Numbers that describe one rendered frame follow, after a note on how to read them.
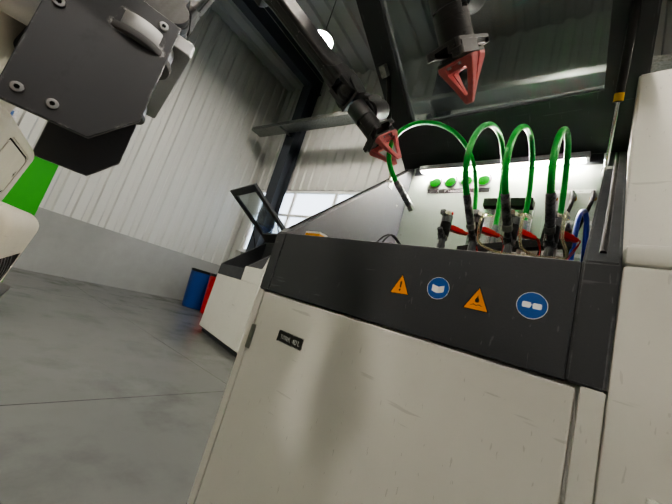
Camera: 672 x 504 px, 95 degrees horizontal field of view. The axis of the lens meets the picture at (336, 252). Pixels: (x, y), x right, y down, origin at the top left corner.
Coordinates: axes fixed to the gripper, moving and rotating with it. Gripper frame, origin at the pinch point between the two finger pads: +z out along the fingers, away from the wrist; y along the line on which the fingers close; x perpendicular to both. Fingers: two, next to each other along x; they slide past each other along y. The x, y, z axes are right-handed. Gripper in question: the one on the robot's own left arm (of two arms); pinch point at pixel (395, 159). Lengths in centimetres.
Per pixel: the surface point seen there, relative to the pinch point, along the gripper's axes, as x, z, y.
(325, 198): -219, -193, 506
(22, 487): 134, 16, 68
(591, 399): 26, 51, -32
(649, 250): 11, 41, -39
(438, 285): 25.1, 31.4, -18.8
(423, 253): 22.5, 25.5, -17.0
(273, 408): 58, 35, 10
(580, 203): -41, 39, -3
